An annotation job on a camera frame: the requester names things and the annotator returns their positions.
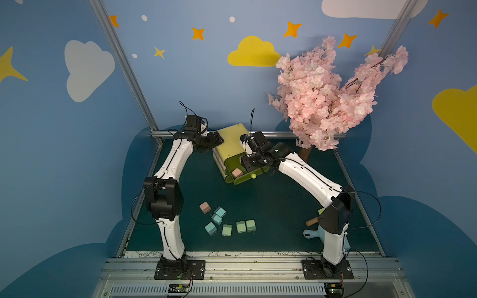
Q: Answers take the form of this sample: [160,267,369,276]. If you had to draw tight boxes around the green drawer cabinet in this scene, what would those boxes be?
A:
[212,124,270,185]

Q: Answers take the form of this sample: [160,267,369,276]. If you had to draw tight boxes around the teal plug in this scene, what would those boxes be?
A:
[205,222,217,236]
[212,214,223,225]
[214,207,227,218]

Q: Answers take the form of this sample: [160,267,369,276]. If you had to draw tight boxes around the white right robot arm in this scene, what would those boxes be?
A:
[240,131,354,267]

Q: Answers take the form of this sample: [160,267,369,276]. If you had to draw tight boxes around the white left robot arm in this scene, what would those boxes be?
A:
[143,132,224,261]

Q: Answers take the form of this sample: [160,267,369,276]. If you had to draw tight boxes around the brown tree trunk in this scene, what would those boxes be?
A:
[298,147,313,162]

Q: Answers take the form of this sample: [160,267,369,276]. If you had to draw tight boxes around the pink blossom tree crown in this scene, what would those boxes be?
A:
[268,36,409,151]

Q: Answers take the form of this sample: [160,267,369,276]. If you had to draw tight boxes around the light green plug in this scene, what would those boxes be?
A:
[236,221,247,233]
[222,224,232,237]
[245,220,257,232]

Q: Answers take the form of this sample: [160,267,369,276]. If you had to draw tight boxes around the light blue cutting board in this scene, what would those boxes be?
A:
[302,215,352,252]

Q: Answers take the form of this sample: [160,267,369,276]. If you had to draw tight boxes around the left controller board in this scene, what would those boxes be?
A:
[167,284,190,296]

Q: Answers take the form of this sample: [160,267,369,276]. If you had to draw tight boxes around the controller board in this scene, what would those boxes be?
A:
[324,283,344,298]
[167,284,190,296]

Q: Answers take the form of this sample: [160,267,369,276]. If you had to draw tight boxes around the right controller board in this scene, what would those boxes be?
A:
[324,283,344,298]

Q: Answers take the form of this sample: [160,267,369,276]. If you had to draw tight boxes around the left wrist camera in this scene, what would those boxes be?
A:
[183,115,202,134]

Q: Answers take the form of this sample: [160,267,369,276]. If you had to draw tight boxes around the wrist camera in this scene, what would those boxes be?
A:
[183,115,202,134]
[240,134,252,153]

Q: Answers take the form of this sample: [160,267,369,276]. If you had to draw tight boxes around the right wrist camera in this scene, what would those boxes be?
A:
[240,134,252,153]

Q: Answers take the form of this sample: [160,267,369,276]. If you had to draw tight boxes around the aluminium frame rail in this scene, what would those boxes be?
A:
[150,129,347,139]

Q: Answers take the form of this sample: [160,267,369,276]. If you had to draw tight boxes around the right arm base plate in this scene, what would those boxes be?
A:
[301,257,354,280]

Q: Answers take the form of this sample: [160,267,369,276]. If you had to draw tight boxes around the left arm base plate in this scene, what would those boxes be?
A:
[154,258,206,281]

